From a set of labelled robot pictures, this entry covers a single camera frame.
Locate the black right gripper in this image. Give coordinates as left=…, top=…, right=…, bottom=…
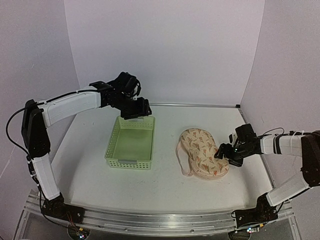
left=214, top=144, right=253, bottom=168

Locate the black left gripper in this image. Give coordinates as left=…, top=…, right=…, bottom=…
left=111, top=93, right=153, bottom=121

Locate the floral mesh laundry bag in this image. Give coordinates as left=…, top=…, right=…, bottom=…
left=175, top=128, right=230, bottom=180

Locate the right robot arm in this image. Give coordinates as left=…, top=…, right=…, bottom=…
left=214, top=123, right=320, bottom=227

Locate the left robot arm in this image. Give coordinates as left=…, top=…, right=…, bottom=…
left=10, top=73, right=152, bottom=219

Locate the green perforated plastic basket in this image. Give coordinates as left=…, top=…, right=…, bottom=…
left=104, top=116, right=156, bottom=170

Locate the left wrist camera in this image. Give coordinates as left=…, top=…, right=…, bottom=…
left=115, top=72, right=141, bottom=98

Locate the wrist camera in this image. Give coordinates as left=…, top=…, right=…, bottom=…
left=115, top=72, right=141, bottom=98
left=229, top=123, right=257, bottom=148

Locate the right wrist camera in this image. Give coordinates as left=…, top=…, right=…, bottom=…
left=229, top=123, right=257, bottom=148

